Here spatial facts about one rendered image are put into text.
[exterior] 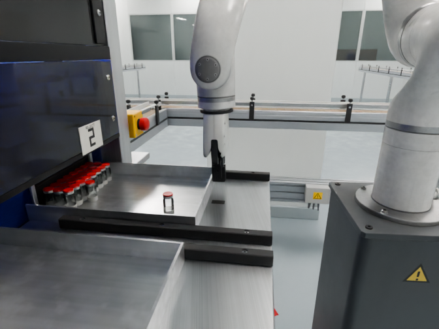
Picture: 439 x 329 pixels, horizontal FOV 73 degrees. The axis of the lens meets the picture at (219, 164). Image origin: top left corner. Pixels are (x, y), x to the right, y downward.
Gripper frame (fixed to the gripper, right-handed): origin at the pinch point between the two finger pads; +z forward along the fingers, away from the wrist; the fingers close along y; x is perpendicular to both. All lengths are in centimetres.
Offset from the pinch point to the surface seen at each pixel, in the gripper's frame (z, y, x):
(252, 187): 4.5, -2.2, 8.0
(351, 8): -128, -796, 221
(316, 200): 46, -80, 39
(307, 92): -2, -144, 39
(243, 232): 2.4, 21.5, 7.3
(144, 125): -8.1, -16.2, -24.2
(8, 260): 3.0, 32.2, -29.4
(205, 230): 2.2, 21.8, 0.7
